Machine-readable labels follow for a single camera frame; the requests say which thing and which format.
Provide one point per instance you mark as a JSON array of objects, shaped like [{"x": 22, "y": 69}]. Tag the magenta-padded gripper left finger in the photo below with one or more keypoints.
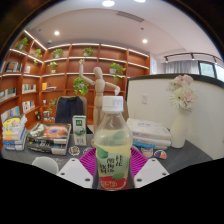
[{"x": 75, "y": 170}]

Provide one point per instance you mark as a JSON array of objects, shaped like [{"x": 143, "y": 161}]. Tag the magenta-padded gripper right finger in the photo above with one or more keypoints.
[{"x": 151, "y": 170}]

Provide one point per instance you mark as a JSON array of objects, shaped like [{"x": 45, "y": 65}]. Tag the clear drink bottle white cap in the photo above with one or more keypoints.
[{"x": 113, "y": 143}]

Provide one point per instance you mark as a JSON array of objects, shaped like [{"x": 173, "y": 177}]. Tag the small printed sticker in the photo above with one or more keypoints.
[
  {"x": 160, "y": 154},
  {"x": 74, "y": 151},
  {"x": 147, "y": 152},
  {"x": 87, "y": 150}
]

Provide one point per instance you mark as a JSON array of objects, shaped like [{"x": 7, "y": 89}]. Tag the blue white tissue pack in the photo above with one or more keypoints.
[{"x": 150, "y": 146}]

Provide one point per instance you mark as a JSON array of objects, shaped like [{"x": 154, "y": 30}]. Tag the white mug triangle pattern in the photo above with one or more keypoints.
[{"x": 45, "y": 164}]

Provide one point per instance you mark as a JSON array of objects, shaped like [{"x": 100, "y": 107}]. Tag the small green white carton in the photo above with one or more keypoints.
[{"x": 79, "y": 131}]

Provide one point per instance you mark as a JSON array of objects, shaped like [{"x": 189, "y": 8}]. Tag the dark book orange cover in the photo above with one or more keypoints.
[{"x": 51, "y": 131}]

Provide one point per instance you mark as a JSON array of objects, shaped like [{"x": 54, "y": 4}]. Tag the white vase with flowers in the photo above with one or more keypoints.
[{"x": 180, "y": 130}]

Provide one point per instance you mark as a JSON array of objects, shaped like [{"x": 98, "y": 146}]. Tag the tan chair with dark jacket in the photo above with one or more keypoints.
[{"x": 70, "y": 110}]

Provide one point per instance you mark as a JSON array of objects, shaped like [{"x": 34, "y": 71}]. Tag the white partition black top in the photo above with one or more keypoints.
[{"x": 153, "y": 100}]

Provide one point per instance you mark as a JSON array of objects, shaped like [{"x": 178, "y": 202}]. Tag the colourful book stack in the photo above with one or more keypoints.
[{"x": 15, "y": 133}]

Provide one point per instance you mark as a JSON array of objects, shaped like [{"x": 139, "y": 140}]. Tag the wooden artist mannequin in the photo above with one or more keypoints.
[{"x": 99, "y": 90}]

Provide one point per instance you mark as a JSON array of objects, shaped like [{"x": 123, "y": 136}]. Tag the wooden shelf unit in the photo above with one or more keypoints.
[{"x": 66, "y": 70}]

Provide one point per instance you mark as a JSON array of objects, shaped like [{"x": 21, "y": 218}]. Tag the grey curtain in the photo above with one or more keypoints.
[{"x": 181, "y": 67}]

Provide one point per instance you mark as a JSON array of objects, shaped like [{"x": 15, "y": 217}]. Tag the window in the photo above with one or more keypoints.
[{"x": 208, "y": 70}]

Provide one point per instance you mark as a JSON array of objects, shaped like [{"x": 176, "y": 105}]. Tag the ceiling air vent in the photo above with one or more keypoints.
[{"x": 130, "y": 16}]

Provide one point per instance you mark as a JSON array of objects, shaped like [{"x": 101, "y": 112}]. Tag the recessed ceiling lights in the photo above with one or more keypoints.
[{"x": 108, "y": 3}]

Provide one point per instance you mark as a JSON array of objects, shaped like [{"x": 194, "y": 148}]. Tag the white wall socket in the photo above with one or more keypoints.
[{"x": 145, "y": 99}]

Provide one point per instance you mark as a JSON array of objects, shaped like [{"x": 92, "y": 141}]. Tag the black track light rail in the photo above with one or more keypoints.
[{"x": 191, "y": 54}]

